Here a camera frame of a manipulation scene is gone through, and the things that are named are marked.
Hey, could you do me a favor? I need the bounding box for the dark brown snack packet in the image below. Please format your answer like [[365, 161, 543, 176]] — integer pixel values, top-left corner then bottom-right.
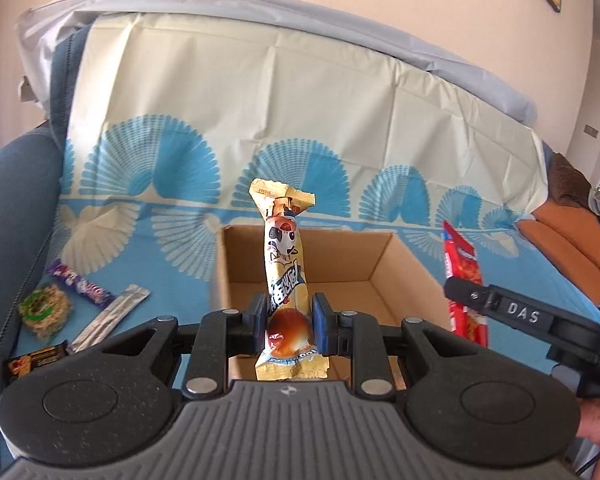
[[6, 341, 70, 387]]

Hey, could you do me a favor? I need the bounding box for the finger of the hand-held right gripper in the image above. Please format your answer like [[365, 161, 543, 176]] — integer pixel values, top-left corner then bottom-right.
[[442, 277, 557, 337]]

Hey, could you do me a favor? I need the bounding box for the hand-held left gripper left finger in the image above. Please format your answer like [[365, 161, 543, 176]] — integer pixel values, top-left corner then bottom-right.
[[99, 292, 269, 402]]

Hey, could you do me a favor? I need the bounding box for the silver snack packet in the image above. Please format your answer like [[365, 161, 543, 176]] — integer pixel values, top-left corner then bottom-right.
[[67, 283, 151, 354]]

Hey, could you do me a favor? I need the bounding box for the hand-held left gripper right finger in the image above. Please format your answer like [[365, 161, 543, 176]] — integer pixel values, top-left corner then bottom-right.
[[311, 291, 487, 402]]

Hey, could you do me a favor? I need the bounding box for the round rice cracker packet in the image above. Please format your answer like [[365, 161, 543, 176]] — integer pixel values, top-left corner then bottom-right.
[[19, 282, 75, 340]]

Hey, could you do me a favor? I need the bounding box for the long red snack packet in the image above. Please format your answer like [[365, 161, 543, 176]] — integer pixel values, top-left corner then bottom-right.
[[441, 220, 490, 349]]

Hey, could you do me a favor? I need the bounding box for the blue fan-print sofa cover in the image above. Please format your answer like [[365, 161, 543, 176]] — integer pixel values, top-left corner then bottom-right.
[[0, 0, 600, 463]]

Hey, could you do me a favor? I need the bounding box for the black cable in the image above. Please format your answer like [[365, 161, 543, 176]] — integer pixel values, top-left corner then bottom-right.
[[574, 437, 600, 477]]

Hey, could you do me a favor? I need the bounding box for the brown cardboard box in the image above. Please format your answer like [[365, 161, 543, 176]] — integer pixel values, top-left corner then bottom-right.
[[211, 225, 454, 394]]

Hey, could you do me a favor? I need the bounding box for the brown cloth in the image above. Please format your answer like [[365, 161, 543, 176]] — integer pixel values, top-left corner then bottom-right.
[[549, 152, 594, 209]]

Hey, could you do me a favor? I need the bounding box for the yellow bread packet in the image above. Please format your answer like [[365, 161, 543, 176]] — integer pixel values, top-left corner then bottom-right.
[[249, 177, 330, 382]]

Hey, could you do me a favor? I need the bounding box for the purple snack packet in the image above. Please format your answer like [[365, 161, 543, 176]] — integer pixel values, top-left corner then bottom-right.
[[46, 259, 115, 307]]

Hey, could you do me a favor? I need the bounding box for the orange cushion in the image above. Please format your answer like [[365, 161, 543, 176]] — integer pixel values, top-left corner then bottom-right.
[[522, 200, 600, 307]]

